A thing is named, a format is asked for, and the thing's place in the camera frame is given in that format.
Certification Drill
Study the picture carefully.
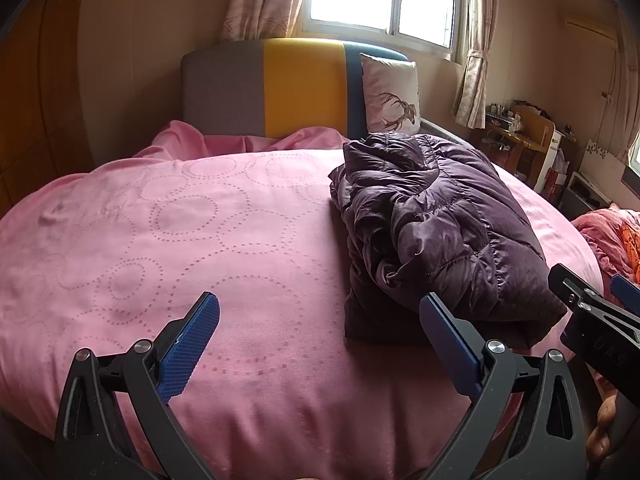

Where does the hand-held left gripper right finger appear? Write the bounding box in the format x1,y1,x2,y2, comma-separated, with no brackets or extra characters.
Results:
419,292,586,480

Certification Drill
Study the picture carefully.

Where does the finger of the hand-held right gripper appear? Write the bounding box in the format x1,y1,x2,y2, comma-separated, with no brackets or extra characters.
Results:
611,275,640,317
547,262,640,333

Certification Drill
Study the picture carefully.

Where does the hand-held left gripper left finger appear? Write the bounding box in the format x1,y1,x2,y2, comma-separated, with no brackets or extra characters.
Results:
52,291,221,480

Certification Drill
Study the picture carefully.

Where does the purple down jacket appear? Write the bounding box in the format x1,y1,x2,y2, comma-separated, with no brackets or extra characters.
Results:
328,131,568,346

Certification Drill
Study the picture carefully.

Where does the person's right hand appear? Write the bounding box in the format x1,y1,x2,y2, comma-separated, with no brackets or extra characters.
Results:
585,392,622,466

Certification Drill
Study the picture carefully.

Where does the orange cloth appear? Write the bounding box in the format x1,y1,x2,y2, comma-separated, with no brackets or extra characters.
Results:
617,222,640,271

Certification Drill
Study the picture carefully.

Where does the red ruffled blanket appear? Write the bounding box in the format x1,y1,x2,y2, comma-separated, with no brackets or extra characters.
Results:
572,205,640,286

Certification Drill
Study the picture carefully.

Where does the grey storage box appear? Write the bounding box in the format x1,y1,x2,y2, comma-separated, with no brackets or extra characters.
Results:
560,172,608,216

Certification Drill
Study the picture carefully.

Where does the pink bed cover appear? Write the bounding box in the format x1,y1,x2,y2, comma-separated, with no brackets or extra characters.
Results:
0,120,603,480

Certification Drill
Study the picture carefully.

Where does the red paper bag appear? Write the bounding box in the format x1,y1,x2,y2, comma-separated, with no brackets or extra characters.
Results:
542,160,571,203

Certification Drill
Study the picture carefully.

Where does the small side window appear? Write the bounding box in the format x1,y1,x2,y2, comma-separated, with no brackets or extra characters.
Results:
625,125,640,186

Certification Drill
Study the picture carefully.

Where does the white cabinet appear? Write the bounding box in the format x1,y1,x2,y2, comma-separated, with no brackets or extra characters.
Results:
542,127,566,196

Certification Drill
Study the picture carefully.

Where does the wooden desk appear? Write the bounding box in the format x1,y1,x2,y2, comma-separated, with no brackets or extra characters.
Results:
482,102,556,181

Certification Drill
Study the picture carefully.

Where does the side window curtain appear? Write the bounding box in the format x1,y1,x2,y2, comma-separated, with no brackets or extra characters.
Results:
612,10,640,161

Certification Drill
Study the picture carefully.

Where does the pink patterned curtain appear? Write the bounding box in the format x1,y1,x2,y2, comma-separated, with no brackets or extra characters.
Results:
452,0,498,130
220,0,313,43

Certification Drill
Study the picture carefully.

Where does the white deer print pillow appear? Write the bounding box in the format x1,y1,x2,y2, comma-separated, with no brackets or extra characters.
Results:
360,52,421,137

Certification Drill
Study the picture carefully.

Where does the wooden wardrobe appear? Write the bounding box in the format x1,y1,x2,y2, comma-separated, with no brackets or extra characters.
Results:
0,0,96,211

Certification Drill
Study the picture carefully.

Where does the grey yellow blue headboard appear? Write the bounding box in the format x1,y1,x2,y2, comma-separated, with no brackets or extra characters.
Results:
181,37,476,148

